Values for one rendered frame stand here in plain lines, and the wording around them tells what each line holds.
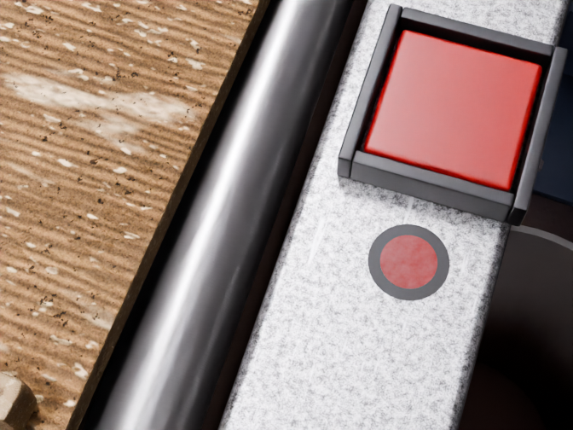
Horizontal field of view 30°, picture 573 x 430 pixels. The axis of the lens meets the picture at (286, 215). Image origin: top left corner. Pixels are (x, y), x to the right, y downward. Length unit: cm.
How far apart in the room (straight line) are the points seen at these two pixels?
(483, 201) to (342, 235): 6
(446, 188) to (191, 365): 12
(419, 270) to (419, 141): 5
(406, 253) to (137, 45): 14
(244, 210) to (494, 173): 10
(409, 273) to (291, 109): 9
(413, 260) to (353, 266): 2
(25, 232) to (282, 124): 11
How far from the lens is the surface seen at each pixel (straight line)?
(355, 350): 41
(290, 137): 45
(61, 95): 44
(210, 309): 41
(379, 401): 40
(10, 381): 37
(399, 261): 42
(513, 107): 44
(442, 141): 43
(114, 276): 40
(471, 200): 42
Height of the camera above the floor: 131
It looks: 67 degrees down
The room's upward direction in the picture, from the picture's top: 2 degrees counter-clockwise
